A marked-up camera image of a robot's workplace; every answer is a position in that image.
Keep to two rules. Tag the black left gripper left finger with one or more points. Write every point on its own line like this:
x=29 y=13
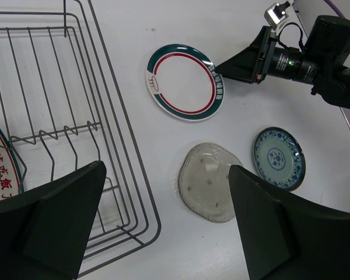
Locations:
x=44 y=231

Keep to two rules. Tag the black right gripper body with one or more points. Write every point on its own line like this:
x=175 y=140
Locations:
x=278 y=60

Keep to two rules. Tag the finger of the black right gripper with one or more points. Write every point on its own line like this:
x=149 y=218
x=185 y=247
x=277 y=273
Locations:
x=246 y=66

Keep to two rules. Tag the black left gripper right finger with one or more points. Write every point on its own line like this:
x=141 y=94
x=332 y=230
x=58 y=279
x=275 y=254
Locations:
x=285 y=236

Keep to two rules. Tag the green red rimmed white plate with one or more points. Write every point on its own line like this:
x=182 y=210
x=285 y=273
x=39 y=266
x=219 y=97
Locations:
x=183 y=82

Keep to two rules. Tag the orange sunburst white plate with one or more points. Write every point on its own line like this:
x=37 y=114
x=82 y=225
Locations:
x=10 y=175

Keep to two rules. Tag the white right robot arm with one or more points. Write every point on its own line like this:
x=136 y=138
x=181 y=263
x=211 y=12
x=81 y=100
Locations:
x=318 y=62

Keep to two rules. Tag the blue white patterned plate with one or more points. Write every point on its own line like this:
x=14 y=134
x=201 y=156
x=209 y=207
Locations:
x=279 y=159

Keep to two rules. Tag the clear glass square plate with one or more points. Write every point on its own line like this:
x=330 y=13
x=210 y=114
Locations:
x=203 y=182

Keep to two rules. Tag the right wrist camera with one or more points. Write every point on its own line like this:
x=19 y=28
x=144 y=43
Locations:
x=276 y=15

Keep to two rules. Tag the grey wire dish rack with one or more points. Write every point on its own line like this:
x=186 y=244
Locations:
x=61 y=108

